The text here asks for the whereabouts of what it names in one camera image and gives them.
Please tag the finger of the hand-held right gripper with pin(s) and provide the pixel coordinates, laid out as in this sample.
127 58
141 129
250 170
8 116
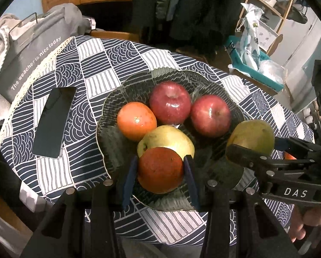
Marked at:
243 153
297 145

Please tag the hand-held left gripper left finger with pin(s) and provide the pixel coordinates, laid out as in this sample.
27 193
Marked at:
129 180

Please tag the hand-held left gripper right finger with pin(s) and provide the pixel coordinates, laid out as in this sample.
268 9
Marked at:
191 182

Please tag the green-yellow pear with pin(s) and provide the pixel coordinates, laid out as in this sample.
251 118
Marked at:
253 135

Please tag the red-orange round fruit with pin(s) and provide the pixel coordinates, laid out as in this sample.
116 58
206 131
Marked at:
160 170

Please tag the clear glass plate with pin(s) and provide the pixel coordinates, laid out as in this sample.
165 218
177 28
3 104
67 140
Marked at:
114 145

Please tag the yellow-green apple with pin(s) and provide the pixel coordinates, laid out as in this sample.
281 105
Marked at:
168 139

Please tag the red apple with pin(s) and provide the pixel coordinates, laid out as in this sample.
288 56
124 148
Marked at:
169 102
210 115

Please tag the orange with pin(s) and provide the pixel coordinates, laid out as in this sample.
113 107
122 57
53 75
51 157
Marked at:
136 121

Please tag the person's right hand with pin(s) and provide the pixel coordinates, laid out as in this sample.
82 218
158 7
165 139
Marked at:
296 228

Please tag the small orange-red fruit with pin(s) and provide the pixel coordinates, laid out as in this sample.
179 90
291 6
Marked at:
289 156

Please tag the brown cardboard box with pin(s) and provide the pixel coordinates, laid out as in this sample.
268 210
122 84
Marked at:
254 82

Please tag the clear plastic bag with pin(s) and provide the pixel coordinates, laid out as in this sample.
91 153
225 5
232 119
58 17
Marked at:
270 70

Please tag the black phone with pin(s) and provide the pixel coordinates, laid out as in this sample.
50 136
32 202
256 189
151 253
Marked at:
53 121

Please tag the white cabinet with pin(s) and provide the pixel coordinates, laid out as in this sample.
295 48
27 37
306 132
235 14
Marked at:
305 48

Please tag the teal box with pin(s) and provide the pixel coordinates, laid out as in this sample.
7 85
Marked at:
237 56

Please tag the white dotted box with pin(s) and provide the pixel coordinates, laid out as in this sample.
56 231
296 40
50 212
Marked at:
267 37

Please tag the white printed plastic bag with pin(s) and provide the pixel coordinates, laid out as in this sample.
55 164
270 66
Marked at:
250 32

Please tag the blue white patterned tablecloth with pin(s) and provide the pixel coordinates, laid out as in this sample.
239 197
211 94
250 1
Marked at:
90 56

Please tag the wooden shelf rack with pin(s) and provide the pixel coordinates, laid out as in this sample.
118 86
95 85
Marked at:
283 16

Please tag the dark pan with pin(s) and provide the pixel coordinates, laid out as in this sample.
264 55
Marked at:
294 12

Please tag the wooden stool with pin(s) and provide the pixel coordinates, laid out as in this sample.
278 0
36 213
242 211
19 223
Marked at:
114 35

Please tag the dark hanging clothes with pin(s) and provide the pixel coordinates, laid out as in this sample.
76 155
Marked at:
203 10

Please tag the grey printed bag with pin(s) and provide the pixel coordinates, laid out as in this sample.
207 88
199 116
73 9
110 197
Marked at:
29 56

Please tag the grey garment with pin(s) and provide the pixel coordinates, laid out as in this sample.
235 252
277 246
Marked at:
69 16

